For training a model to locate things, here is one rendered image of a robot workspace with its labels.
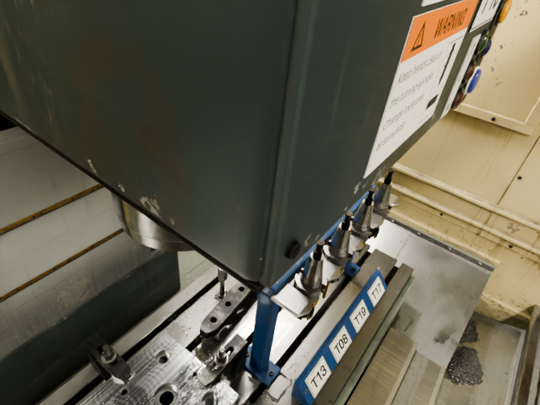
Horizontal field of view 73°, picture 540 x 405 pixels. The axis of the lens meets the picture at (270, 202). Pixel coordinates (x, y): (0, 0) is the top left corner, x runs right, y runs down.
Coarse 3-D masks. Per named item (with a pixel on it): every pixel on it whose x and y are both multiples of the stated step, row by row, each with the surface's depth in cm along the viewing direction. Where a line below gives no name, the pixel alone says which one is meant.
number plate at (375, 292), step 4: (376, 280) 109; (380, 280) 110; (372, 284) 107; (376, 284) 109; (380, 284) 110; (372, 288) 107; (376, 288) 108; (380, 288) 110; (368, 292) 105; (372, 292) 106; (376, 292) 108; (380, 292) 109; (372, 296) 106; (376, 296) 108; (380, 296) 109; (372, 300) 106; (376, 300) 107; (372, 304) 106
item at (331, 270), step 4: (324, 260) 77; (328, 260) 78; (304, 264) 76; (324, 264) 77; (328, 264) 77; (332, 264) 77; (336, 264) 77; (324, 268) 76; (328, 268) 76; (332, 268) 76; (336, 268) 76; (324, 272) 75; (328, 272) 75; (332, 272) 75; (336, 272) 75; (328, 276) 74; (332, 276) 74; (336, 276) 74; (328, 280) 74
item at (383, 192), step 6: (378, 186) 91; (384, 186) 89; (390, 186) 89; (378, 192) 91; (384, 192) 90; (390, 192) 90; (378, 198) 91; (384, 198) 90; (378, 204) 91; (384, 204) 91
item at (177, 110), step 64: (0, 0) 23; (64, 0) 19; (128, 0) 16; (192, 0) 14; (256, 0) 12; (320, 0) 12; (384, 0) 16; (448, 0) 24; (0, 64) 28; (64, 64) 22; (128, 64) 18; (192, 64) 15; (256, 64) 13; (320, 64) 14; (384, 64) 19; (64, 128) 26; (128, 128) 21; (192, 128) 17; (256, 128) 15; (320, 128) 16; (128, 192) 24; (192, 192) 20; (256, 192) 17; (320, 192) 20; (256, 256) 19
